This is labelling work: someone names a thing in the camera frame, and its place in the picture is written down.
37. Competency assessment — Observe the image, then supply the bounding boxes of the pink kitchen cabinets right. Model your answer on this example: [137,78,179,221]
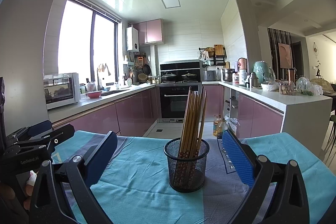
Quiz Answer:
[202,83,284,139]

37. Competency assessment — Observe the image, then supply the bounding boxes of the pink kitchen cabinets left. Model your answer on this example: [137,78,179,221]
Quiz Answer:
[48,84,160,137]

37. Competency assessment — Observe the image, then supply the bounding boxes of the black built-in oven stove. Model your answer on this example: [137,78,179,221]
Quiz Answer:
[158,60,202,123]

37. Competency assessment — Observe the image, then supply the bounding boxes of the pink kitchen cabinets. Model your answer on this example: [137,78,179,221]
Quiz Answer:
[48,84,160,137]
[202,83,284,139]

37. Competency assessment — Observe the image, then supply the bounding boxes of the white water heater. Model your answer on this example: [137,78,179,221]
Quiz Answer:
[126,27,139,52]

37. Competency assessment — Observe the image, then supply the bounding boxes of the cooking oil bottle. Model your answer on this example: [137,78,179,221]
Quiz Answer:
[213,115,228,139]

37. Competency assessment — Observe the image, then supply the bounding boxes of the silver toaster oven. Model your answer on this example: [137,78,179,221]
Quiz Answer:
[43,73,80,110]

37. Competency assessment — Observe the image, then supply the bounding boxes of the pink bowl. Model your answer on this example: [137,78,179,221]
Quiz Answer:
[86,91,102,99]

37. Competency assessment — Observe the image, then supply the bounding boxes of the kitchen window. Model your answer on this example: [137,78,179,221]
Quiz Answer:
[58,0,118,83]

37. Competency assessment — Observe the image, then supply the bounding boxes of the grey refrigerator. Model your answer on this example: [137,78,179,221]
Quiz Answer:
[1,0,54,134]

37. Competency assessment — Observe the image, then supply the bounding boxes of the steel stock pot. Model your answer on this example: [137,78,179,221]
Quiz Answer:
[222,68,235,82]

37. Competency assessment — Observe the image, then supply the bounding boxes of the teal and grey tablecloth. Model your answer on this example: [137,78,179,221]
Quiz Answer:
[91,133,335,223]

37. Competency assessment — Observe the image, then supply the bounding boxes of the bamboo chopstick red floral end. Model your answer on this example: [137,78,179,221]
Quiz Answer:
[171,97,190,183]
[194,90,208,183]
[179,91,197,184]
[184,91,200,184]
[192,85,205,184]
[190,88,203,158]
[176,90,194,186]
[188,94,202,184]
[172,86,193,183]
[182,91,198,184]

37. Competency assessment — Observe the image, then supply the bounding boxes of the mint green kettle appliance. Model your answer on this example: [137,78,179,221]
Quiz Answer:
[253,61,275,84]

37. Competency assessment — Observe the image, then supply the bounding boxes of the pink thermos jug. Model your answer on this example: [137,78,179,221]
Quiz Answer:
[238,57,247,78]

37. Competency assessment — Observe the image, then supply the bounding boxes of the pink upper cabinet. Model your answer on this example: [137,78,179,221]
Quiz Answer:
[133,19,164,46]

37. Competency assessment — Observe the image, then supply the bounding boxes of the black mesh utensil holder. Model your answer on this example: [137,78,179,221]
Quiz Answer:
[163,138,210,193]

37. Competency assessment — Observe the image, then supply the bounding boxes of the black wall rack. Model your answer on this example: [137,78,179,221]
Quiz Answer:
[198,44,227,68]

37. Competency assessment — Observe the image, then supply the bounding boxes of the person's left hand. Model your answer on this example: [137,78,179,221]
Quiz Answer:
[1,170,37,213]

